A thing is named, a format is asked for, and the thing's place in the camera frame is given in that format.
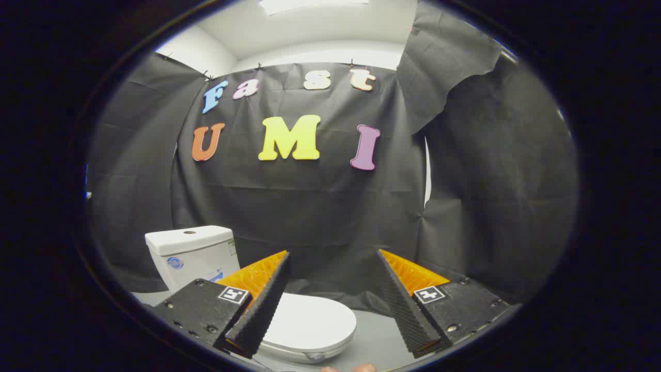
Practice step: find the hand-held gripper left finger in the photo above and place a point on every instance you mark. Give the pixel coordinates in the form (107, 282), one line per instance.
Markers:
(263, 315)

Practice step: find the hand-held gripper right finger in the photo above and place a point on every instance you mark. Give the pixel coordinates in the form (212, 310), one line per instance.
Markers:
(408, 315)

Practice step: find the white toilet lid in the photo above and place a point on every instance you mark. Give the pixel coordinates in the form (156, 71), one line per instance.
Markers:
(310, 320)

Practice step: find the white ceramic toilet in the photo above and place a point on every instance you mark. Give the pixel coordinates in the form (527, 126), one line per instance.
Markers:
(196, 253)

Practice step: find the black backdrop cloth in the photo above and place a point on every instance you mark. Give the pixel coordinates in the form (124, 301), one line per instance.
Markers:
(310, 206)

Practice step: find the white ceiling light panel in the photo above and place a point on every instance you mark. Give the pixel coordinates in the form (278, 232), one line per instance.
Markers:
(299, 5)

